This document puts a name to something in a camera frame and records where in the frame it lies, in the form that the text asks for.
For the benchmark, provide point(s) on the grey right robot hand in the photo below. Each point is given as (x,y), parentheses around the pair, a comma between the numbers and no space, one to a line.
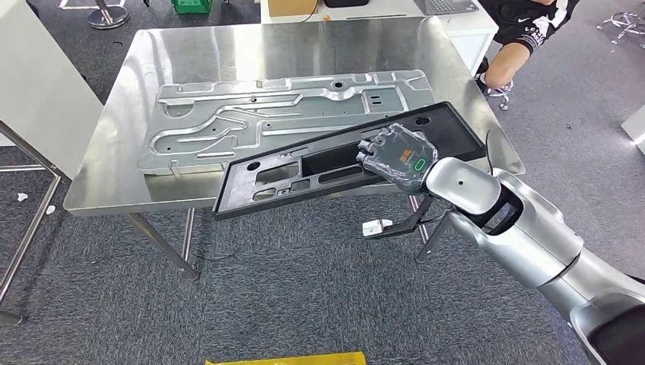
(400,158)

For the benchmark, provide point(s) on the stainless steel table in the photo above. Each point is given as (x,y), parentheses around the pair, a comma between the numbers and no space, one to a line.
(30,221)

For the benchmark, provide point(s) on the black plastic plate bracket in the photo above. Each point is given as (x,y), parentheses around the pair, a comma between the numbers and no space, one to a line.
(242,201)

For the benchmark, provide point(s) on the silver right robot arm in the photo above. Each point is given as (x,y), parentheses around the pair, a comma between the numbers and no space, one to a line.
(534,242)

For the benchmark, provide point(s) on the chrome stool base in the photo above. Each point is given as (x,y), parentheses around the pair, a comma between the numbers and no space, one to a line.
(625,25)
(501,93)
(107,17)

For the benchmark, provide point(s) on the grey laptop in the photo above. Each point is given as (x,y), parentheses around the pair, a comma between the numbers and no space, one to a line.
(446,6)

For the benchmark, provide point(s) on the stainless steel workbench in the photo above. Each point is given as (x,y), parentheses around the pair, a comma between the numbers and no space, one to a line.
(252,50)

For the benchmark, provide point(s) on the small white paper scrap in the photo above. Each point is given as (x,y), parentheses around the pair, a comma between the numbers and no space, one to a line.
(22,197)
(50,209)

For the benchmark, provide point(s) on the person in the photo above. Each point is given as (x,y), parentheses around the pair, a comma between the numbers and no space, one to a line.
(524,25)

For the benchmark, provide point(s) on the white desk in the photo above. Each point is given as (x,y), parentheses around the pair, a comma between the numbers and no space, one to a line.
(468,35)

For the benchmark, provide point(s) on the green plastic crate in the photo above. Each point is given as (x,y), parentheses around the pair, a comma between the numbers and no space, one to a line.
(191,6)

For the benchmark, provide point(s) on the thin black strip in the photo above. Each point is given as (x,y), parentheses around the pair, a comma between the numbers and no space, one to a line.
(375,16)

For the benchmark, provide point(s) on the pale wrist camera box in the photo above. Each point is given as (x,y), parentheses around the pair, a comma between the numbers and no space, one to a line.
(375,226)

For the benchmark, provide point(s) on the black camera bracket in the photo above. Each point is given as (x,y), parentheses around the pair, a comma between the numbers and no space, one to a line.
(415,221)

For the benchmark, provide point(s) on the brown cardboard box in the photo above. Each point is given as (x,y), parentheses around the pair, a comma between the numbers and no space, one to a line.
(290,7)

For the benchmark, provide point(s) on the stamped sheet metal panel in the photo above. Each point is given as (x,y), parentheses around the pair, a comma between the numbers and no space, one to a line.
(201,126)

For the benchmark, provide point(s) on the white cabinet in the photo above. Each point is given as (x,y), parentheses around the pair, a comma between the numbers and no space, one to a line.
(40,90)

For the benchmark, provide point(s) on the white box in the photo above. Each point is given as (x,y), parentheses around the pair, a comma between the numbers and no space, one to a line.
(635,128)

